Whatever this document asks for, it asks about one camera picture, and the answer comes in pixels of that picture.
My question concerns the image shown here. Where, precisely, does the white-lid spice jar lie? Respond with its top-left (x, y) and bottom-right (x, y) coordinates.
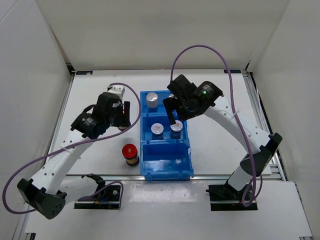
top-left (169, 120), bottom-right (183, 139)
top-left (151, 123), bottom-right (164, 140)

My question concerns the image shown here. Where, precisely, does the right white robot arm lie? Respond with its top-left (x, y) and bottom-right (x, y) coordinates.
top-left (163, 78), bottom-right (283, 200)

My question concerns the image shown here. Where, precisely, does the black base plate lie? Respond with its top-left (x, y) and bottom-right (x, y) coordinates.
top-left (205, 183), bottom-right (258, 212)
top-left (73, 181), bottom-right (124, 210)

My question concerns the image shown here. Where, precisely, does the far blue storage bin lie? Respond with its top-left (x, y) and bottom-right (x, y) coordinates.
top-left (140, 90), bottom-right (171, 118)

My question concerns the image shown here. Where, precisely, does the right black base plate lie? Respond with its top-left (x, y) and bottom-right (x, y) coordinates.
top-left (205, 183), bottom-right (258, 212)

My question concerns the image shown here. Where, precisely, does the blue storage bin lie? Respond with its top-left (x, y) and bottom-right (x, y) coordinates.
top-left (140, 90), bottom-right (171, 118)
top-left (140, 114), bottom-right (190, 145)
top-left (140, 141), bottom-right (194, 182)

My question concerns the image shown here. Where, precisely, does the red-lid sauce jar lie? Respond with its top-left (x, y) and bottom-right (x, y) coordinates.
top-left (122, 143), bottom-right (140, 167)
top-left (118, 105), bottom-right (127, 131)

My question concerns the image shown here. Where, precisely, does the near blue storage bin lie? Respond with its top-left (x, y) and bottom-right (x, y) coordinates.
top-left (140, 141), bottom-right (194, 182)

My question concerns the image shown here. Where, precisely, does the middle blue storage bin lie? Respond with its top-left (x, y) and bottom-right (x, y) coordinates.
top-left (140, 114), bottom-right (190, 145)

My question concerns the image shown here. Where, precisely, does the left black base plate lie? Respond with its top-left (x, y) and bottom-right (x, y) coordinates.
top-left (73, 181), bottom-right (124, 210)

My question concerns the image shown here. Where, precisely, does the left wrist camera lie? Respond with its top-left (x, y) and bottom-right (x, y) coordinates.
top-left (107, 84), bottom-right (125, 101)

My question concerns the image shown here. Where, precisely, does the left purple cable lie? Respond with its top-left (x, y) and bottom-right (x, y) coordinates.
top-left (2, 82), bottom-right (142, 215)

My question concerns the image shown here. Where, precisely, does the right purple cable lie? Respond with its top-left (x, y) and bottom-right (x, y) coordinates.
top-left (169, 44), bottom-right (263, 207)

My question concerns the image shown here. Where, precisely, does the purple cable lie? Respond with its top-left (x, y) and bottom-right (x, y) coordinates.
top-left (169, 44), bottom-right (263, 207)
top-left (2, 82), bottom-right (142, 215)

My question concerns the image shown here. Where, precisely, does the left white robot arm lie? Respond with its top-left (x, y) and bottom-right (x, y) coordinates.
top-left (17, 85), bottom-right (131, 220)

